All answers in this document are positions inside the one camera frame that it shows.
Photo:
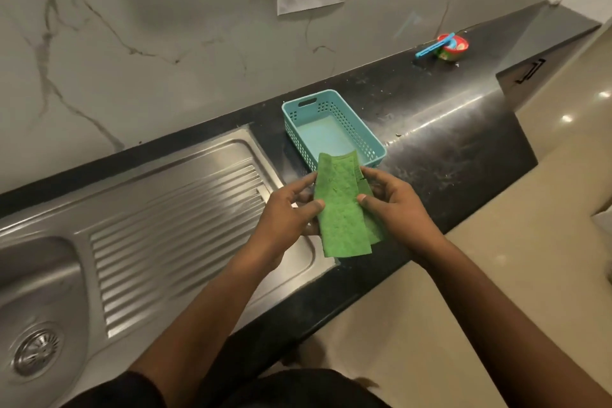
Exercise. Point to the person's left hand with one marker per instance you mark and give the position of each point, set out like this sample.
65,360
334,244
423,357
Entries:
279,226

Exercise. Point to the person's right hand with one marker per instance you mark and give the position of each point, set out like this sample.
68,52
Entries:
399,214

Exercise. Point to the person's left thumb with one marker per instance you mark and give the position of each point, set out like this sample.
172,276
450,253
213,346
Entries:
311,208

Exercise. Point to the person's right thumb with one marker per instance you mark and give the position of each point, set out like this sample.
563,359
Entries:
369,204

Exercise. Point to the green scouring cloth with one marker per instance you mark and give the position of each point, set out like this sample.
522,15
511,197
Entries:
340,209

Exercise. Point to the person's left forearm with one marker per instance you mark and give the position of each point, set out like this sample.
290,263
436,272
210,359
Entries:
201,321

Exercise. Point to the person's right forearm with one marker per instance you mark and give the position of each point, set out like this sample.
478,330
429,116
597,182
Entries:
507,326

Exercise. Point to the teal plastic basket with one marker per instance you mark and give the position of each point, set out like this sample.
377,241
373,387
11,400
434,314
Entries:
330,130

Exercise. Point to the small red round container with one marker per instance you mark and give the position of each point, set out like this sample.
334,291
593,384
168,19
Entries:
452,47

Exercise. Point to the stainless steel sink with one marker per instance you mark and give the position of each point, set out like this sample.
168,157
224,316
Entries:
129,250

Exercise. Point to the person's black shirt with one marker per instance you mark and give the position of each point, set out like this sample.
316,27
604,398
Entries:
229,388

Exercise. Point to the sink drain strainer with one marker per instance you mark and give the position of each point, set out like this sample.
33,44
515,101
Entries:
37,350

